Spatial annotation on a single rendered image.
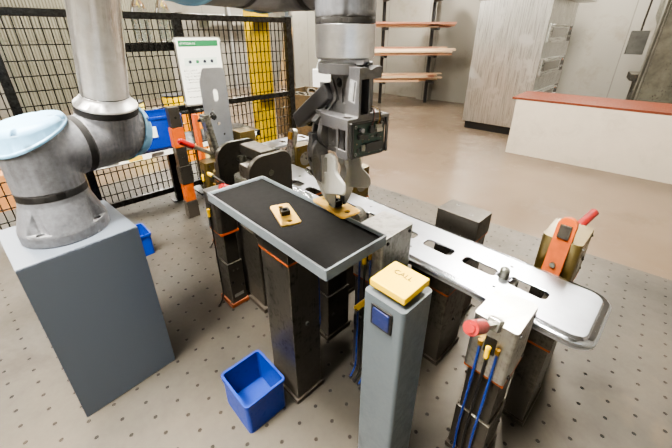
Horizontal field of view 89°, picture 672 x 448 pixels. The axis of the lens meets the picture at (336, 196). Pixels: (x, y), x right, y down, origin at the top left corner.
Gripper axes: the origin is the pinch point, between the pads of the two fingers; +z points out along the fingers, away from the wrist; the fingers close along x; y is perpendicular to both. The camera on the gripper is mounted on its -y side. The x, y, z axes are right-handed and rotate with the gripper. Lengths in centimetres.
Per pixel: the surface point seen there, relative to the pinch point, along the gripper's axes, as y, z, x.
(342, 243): 2.6, 7.3, -0.6
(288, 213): -10.5, 6.6, -3.2
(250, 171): -36.3, 7.2, 0.6
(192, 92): -139, 2, 16
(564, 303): 24.8, 23.4, 35.9
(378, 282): 13.1, 7.4, -2.5
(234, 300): -45, 51, -6
